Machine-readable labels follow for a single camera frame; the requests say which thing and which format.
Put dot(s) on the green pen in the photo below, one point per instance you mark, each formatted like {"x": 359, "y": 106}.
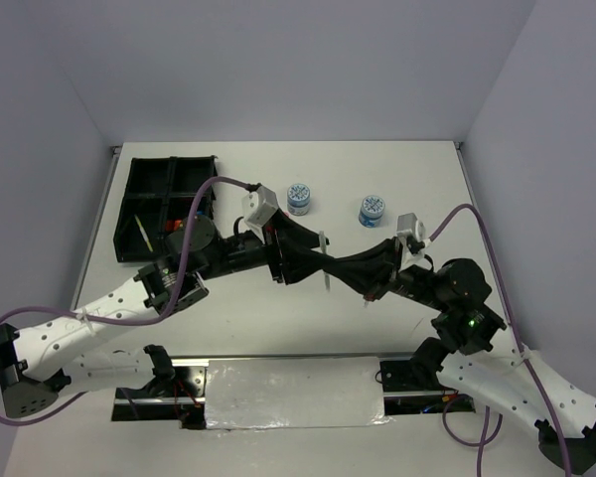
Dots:
{"x": 326, "y": 275}

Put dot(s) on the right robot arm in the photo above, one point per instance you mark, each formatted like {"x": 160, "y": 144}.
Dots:
{"x": 475, "y": 350}

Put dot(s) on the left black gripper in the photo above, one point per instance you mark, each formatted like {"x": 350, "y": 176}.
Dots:
{"x": 288, "y": 246}

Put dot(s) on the blue-lidded jar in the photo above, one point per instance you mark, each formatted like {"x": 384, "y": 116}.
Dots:
{"x": 298, "y": 199}
{"x": 371, "y": 211}

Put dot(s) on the blue-lidded jar left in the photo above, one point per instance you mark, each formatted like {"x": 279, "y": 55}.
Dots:
{"x": 298, "y": 199}

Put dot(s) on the yellow pen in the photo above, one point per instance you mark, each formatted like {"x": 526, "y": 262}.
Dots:
{"x": 143, "y": 233}

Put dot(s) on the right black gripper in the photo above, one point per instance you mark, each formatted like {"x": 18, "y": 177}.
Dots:
{"x": 356, "y": 267}

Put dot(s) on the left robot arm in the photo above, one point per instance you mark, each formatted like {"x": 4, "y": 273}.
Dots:
{"x": 64, "y": 357}

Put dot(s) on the blue-lidded jar right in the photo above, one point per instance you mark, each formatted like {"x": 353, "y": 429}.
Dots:
{"x": 371, "y": 211}

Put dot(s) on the black four-compartment organizer tray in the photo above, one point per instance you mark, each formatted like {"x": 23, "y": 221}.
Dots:
{"x": 157, "y": 189}

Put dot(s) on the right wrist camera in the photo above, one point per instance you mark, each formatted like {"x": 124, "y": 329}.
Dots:
{"x": 411, "y": 233}

